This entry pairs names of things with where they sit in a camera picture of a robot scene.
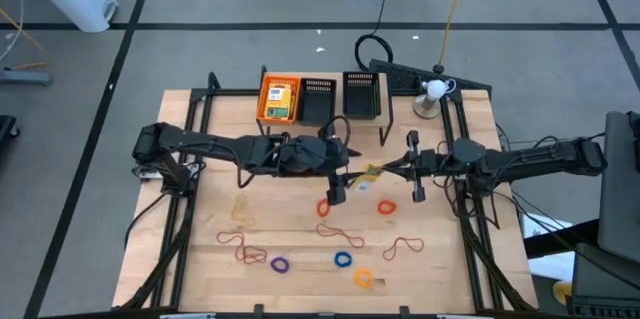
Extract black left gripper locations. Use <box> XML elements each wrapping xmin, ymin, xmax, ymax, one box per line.
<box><xmin>279</xmin><ymin>128</ymin><xmax>372</xmax><ymax>207</ymax></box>

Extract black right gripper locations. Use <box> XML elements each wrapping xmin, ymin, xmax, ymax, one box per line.
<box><xmin>383</xmin><ymin>129</ymin><xmax>451</xmax><ymax>204</ymax></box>

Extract yellow carded supply pack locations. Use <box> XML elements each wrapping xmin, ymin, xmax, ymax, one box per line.
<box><xmin>352</xmin><ymin>162</ymin><xmax>387</xmax><ymax>192</ymax></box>
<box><xmin>263</xmin><ymin>84</ymin><xmax>295</xmax><ymax>121</ymax></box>

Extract red rubber band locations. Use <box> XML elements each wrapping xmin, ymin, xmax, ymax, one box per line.
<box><xmin>216</xmin><ymin>230</ymin><xmax>268</xmax><ymax>266</ymax></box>
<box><xmin>315</xmin><ymin>223</ymin><xmax>366</xmax><ymax>250</ymax></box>
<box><xmin>382</xmin><ymin>236</ymin><xmax>426</xmax><ymax>262</ymax></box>

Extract orange slotted plastic basket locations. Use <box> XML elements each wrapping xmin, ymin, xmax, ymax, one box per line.
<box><xmin>256</xmin><ymin>74</ymin><xmax>302</xmax><ymax>126</ymax></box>

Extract yellow coil keychain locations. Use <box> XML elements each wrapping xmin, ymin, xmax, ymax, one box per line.
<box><xmin>353</xmin><ymin>268</ymin><xmax>375</xmax><ymax>289</ymax></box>

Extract yellow rubber band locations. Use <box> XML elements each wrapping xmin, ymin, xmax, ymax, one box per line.
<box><xmin>230</xmin><ymin>192</ymin><xmax>256</xmax><ymax>228</ymax></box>

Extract wooden shelf riser black legs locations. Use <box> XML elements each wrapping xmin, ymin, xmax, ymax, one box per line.
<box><xmin>258</xmin><ymin>65</ymin><xmax>395</xmax><ymax>147</ymax></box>

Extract black slotted plastic basket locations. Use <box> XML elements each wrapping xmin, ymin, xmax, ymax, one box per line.
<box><xmin>296</xmin><ymin>77</ymin><xmax>337</xmax><ymax>128</ymax></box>
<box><xmin>342</xmin><ymin>71</ymin><xmax>382</xmax><ymax>121</ymax></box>

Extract white bulb lamp brass base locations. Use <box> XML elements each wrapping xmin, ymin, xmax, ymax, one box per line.
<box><xmin>412</xmin><ymin>79</ymin><xmax>457</xmax><ymax>120</ymax></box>

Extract white paper sheet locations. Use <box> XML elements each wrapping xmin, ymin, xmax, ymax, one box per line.
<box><xmin>519</xmin><ymin>212</ymin><xmax>576</xmax><ymax>283</ymax></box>

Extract small yellow object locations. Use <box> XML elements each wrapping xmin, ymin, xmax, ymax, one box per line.
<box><xmin>552</xmin><ymin>280</ymin><xmax>574</xmax><ymax>305</ymax></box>

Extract grey computer case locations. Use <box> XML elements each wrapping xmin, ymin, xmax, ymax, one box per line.
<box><xmin>597</xmin><ymin>110</ymin><xmax>640</xmax><ymax>266</ymax></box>

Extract black equipment box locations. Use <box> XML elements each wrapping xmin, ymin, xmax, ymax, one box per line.
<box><xmin>566</xmin><ymin>242</ymin><xmax>640</xmax><ymax>319</ymax></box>

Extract grey stand foot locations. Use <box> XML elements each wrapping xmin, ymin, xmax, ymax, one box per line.
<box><xmin>0</xmin><ymin>67</ymin><xmax>54</xmax><ymax>87</ymax></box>

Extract black floor object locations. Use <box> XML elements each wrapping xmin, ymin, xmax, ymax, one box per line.
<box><xmin>0</xmin><ymin>114</ymin><xmax>21</xmax><ymax>163</ymax></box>

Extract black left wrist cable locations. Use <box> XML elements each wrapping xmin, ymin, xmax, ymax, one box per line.
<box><xmin>319</xmin><ymin>114</ymin><xmax>352</xmax><ymax>146</ymax></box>

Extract black looped floor cable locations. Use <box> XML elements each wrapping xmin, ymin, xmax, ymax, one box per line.
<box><xmin>353</xmin><ymin>0</ymin><xmax>396</xmax><ymax>73</ymax></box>

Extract black aluminium rig frame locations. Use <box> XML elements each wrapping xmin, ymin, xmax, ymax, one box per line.
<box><xmin>112</xmin><ymin>71</ymin><xmax>540</xmax><ymax>319</ymax></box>

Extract yellow hanging cable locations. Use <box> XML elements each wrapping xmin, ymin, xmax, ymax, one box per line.
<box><xmin>432</xmin><ymin>0</ymin><xmax>474</xmax><ymax>75</ymax></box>

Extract black left base cable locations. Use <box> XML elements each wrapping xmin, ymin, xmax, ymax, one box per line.
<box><xmin>123</xmin><ymin>191</ymin><xmax>169</xmax><ymax>250</ymax></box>

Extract thin yellow floor cable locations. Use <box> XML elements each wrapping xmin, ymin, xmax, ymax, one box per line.
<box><xmin>0</xmin><ymin>6</ymin><xmax>51</xmax><ymax>71</ymax></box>

